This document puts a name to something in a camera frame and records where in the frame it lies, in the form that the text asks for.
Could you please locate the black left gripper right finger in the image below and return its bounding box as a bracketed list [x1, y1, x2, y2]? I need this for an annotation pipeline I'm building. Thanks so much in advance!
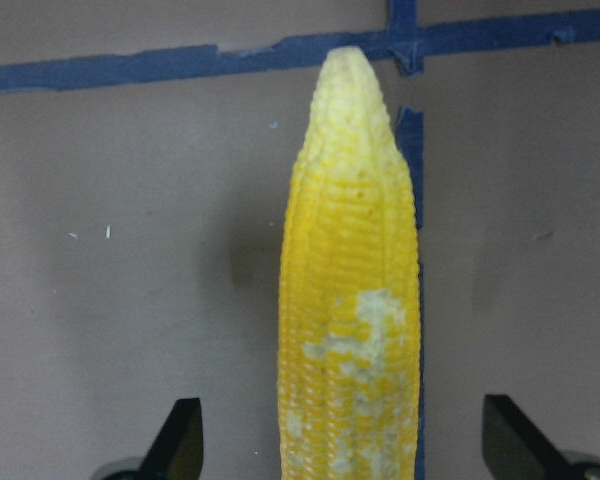
[482, 394, 575, 479]

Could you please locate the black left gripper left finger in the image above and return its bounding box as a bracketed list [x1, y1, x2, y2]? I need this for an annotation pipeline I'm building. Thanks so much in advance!
[139, 398, 203, 480]

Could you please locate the yellow corn cob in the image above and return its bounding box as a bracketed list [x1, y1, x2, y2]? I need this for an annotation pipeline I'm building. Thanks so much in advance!
[277, 47, 421, 479]

